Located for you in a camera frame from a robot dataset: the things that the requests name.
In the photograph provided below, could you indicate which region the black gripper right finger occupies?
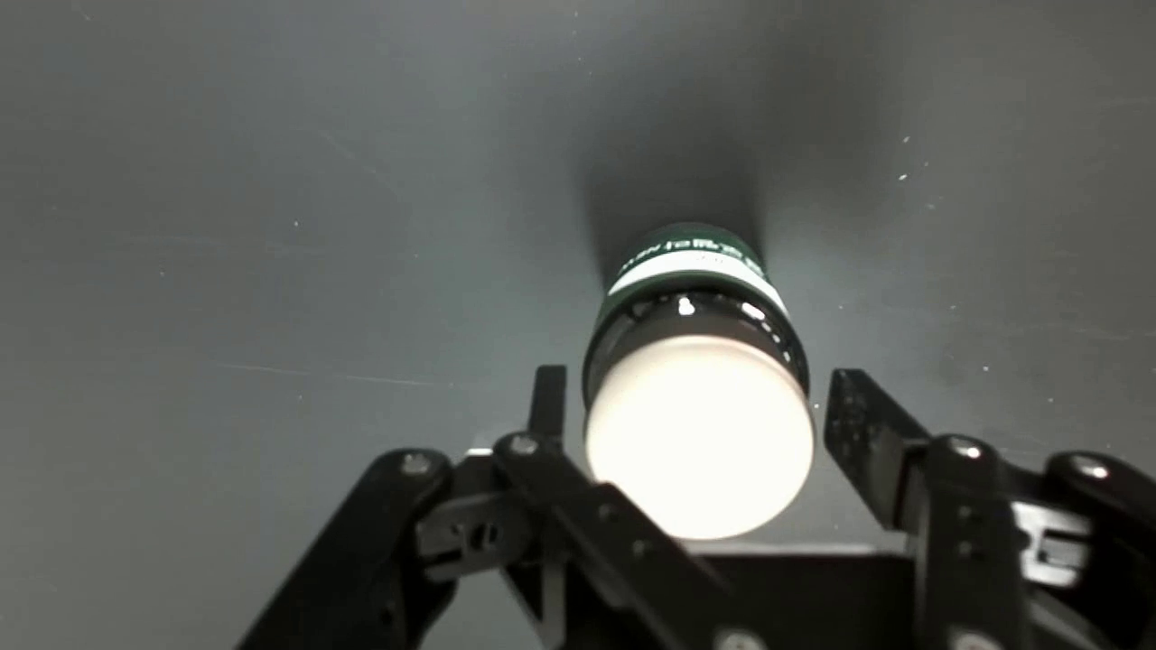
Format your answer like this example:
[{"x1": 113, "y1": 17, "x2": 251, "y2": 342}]
[{"x1": 822, "y1": 369, "x2": 1156, "y2": 650}]

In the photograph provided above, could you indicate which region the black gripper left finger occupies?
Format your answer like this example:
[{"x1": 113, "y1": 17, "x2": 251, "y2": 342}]
[{"x1": 237, "y1": 366, "x2": 733, "y2": 650}]

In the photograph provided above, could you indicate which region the green bottle with white cap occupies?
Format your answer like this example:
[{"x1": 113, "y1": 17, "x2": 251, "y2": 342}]
[{"x1": 581, "y1": 223, "x2": 817, "y2": 540}]

